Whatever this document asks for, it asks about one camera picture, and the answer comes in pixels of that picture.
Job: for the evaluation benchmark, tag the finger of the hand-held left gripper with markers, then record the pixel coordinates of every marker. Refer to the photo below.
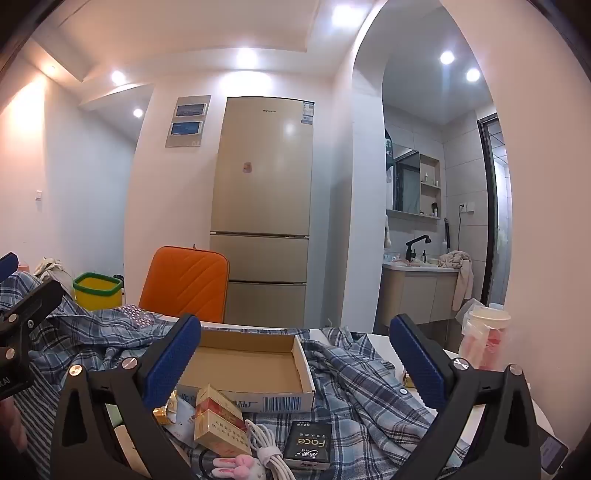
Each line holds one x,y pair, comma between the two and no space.
37,300
8,266

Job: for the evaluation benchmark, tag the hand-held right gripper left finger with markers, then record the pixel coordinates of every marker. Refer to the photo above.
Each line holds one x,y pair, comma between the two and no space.
171,364

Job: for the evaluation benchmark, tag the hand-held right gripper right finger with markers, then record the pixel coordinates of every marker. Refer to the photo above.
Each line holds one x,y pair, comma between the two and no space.
421,364

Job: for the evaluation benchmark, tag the gold foil packet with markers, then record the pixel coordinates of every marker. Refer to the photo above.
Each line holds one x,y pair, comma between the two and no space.
165,410

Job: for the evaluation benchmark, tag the cardboard box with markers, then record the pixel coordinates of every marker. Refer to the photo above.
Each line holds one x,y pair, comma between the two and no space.
244,364

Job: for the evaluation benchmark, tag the gold red cigarette pack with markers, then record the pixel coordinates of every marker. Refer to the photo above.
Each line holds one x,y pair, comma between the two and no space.
221,429

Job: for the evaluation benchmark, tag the person's left hand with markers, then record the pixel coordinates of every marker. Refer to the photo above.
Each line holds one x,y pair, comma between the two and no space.
11,427

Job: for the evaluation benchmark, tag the pink cup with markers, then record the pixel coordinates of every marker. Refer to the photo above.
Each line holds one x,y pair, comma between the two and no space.
24,267

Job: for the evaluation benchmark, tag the beige cloth bag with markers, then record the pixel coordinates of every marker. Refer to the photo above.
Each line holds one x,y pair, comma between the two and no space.
51,267

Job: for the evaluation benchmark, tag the sequined cloth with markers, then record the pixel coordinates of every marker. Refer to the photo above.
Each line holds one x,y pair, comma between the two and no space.
141,316

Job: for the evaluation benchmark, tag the yellow bin with green rim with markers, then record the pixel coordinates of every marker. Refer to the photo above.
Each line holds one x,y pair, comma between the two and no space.
94,297

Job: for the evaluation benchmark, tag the white blue tissue packet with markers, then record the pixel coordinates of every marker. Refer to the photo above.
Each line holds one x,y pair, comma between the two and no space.
182,427

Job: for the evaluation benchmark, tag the blue plaid shirt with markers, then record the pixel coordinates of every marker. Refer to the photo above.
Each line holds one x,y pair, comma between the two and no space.
355,383

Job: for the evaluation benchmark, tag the drink cup in plastic bag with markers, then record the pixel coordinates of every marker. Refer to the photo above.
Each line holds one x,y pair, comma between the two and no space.
485,337

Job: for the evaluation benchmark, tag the bathroom vanity cabinet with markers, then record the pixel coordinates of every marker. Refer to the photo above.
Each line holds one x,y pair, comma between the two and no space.
415,293

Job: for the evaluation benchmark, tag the orange chair back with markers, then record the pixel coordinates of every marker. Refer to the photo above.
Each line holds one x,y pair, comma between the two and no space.
184,281

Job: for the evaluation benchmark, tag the beige towel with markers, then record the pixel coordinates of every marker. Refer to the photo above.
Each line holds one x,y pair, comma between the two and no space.
461,277

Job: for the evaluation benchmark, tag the black faucet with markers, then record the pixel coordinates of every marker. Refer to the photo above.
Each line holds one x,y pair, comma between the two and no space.
411,247

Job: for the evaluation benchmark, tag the pink bunny toy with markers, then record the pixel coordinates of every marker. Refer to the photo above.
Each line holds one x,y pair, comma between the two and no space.
238,468

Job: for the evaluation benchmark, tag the black hanging tool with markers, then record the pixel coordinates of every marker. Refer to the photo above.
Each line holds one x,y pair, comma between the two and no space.
447,235

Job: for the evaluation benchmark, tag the black packet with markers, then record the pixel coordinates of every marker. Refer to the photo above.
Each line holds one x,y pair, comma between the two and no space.
305,445

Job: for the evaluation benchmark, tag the smartphone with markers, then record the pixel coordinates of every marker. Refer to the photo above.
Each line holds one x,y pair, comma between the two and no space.
553,452

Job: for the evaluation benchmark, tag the bathroom mirror cabinet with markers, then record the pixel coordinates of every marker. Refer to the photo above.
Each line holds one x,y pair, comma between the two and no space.
411,180

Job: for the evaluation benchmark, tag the beige refrigerator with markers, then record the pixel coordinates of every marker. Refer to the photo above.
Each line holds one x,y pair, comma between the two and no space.
263,194

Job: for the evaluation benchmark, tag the pink fridge magnet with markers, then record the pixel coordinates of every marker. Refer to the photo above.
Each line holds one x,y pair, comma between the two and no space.
247,167

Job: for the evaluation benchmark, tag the white wall socket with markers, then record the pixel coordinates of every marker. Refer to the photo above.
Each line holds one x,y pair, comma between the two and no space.
467,206

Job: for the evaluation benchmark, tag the black door frame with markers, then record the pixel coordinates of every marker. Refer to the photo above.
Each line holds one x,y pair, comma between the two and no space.
485,207

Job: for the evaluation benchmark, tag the grey wall electrical panel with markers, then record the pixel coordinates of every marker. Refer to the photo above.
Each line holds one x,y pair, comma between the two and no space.
187,121

